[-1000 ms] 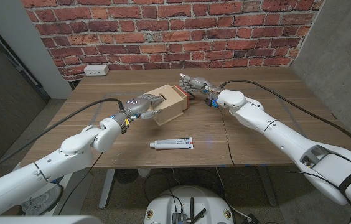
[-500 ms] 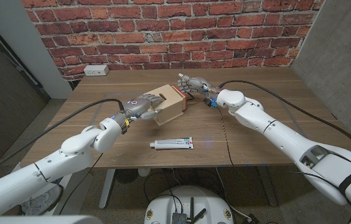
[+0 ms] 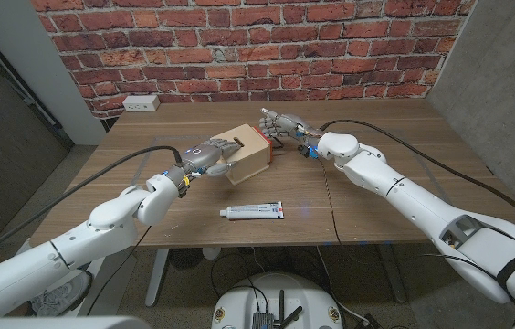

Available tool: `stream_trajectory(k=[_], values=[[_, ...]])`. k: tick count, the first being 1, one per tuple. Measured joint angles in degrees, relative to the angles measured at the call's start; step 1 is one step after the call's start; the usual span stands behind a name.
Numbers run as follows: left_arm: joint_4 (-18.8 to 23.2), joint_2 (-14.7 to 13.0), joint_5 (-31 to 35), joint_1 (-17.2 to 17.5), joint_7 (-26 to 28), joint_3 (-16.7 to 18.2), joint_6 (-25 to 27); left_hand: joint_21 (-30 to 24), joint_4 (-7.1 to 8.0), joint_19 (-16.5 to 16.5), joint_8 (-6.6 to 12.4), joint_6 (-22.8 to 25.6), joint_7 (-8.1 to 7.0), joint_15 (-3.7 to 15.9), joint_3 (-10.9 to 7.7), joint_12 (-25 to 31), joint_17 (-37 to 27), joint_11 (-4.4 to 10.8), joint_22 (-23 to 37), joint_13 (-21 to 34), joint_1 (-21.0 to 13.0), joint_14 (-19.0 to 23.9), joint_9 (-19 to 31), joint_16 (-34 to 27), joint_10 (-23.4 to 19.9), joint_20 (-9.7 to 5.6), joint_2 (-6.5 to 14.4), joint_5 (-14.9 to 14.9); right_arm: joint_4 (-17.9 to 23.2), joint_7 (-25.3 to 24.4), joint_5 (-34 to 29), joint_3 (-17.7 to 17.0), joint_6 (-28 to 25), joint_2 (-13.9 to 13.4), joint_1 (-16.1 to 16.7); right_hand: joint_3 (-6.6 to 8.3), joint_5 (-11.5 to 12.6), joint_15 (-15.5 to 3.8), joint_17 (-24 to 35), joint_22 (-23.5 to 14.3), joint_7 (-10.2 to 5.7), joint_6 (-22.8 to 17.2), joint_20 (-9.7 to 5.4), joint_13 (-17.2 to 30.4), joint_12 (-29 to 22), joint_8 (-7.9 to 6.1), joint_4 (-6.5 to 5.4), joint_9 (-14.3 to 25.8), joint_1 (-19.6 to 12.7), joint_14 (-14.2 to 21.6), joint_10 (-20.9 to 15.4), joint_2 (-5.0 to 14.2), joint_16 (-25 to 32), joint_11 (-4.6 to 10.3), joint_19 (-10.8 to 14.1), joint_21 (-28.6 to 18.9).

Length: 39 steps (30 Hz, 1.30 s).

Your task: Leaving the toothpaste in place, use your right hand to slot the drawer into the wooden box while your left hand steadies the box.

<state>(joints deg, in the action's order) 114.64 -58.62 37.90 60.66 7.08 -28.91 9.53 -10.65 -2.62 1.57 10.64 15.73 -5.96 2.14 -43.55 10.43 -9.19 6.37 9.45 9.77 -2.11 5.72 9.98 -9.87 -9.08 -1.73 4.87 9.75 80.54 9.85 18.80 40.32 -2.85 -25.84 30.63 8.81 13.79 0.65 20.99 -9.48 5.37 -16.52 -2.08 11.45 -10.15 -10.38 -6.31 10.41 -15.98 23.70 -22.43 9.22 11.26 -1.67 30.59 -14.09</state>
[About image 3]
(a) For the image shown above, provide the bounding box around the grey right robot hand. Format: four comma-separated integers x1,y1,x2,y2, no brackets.
258,107,325,143

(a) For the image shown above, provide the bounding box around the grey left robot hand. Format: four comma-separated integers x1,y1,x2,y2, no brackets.
165,138,243,184

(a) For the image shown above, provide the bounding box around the wooden box with slot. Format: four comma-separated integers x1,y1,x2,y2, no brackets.
211,122,272,186

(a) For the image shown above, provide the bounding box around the white toothpaste tube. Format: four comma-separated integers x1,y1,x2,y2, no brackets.
219,201,285,221

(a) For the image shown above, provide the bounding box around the white power outlet strip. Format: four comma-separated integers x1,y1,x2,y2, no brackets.
121,94,161,113

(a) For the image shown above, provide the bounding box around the red brick print backdrop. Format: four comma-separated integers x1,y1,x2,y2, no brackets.
31,0,478,121

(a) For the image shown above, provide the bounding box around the black round floor object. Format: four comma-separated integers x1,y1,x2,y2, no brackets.
168,248,204,271

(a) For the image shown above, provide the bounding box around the white table leg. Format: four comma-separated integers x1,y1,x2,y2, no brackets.
144,248,171,308

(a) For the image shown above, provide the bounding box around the white robot torso base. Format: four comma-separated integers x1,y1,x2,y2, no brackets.
211,272,344,329

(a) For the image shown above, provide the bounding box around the grey table leg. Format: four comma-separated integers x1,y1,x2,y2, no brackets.
375,244,408,304

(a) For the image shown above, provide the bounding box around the grey sneaker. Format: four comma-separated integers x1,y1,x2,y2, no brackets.
28,271,95,317

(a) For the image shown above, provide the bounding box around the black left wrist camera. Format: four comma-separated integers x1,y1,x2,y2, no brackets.
175,175,193,198

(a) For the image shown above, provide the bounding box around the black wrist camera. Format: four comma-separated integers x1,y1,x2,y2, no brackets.
175,175,193,198
298,143,321,160

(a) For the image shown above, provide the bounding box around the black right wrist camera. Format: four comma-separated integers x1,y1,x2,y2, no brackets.
298,143,321,160

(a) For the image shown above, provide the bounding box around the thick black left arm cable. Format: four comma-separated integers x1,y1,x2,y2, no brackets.
0,144,184,266

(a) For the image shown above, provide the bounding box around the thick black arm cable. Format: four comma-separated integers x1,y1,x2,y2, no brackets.
319,119,515,246
0,144,184,266

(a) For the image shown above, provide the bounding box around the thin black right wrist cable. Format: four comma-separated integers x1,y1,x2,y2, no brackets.
319,157,343,246

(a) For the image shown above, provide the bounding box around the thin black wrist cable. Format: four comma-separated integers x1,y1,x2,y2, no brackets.
319,157,343,246
86,225,152,316

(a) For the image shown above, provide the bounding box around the thin black left wrist cable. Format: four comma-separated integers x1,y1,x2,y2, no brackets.
86,225,152,316

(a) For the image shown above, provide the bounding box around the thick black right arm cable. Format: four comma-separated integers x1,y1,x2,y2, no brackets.
319,119,515,246

